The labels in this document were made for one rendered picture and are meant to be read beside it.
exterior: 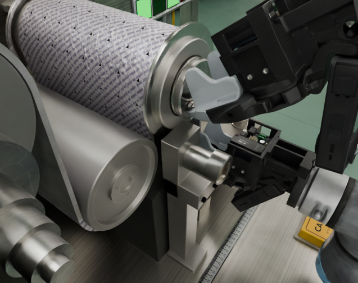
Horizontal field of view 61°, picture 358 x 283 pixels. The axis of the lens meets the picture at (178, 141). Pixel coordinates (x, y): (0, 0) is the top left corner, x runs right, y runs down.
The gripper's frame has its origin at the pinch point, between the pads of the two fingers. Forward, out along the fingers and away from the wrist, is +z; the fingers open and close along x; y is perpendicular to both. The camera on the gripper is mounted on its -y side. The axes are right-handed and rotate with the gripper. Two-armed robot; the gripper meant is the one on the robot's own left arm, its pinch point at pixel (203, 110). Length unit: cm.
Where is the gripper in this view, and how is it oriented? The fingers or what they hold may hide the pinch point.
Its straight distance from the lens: 36.1
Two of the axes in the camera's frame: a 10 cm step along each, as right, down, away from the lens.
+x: -5.7, 5.6, -5.9
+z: -6.3, 1.6, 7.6
